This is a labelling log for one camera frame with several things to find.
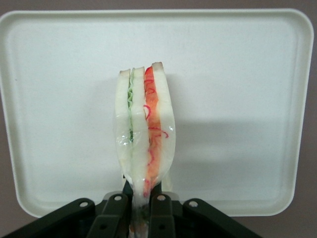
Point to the triangle sandwich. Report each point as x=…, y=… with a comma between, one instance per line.
x=143, y=124

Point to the cream plastic tray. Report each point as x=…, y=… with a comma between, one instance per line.
x=235, y=99

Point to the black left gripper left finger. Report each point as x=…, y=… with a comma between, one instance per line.
x=109, y=218

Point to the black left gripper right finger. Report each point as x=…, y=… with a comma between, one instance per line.
x=173, y=218

